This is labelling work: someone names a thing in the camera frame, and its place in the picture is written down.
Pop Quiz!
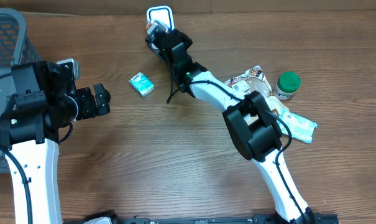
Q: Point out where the teal tissue pack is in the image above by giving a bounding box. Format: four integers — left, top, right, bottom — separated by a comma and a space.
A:
129, 72, 155, 98

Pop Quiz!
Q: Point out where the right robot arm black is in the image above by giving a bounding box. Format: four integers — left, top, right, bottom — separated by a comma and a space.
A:
145, 25, 316, 223

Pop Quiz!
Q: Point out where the grey plastic mesh basket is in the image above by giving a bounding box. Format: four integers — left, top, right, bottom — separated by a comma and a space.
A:
0, 7, 42, 174

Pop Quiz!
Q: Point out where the green lid jar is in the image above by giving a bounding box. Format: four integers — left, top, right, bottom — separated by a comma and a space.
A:
273, 71, 301, 100

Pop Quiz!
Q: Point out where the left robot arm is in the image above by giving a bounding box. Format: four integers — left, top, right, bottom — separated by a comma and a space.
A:
0, 59, 111, 223

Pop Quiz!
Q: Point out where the teal wet wipes pack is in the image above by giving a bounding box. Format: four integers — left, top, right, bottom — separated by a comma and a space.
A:
279, 109, 318, 144

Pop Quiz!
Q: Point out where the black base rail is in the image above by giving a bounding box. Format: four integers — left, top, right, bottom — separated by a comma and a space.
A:
63, 210, 339, 224

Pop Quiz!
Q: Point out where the white barcode scanner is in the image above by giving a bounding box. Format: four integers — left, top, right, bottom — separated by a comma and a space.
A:
145, 6, 176, 50

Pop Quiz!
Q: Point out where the orange tissue pack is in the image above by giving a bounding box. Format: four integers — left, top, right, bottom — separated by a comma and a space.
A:
145, 21, 153, 30

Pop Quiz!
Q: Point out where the clear plastic snack bag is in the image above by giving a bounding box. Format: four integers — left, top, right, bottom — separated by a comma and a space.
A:
224, 65, 289, 119

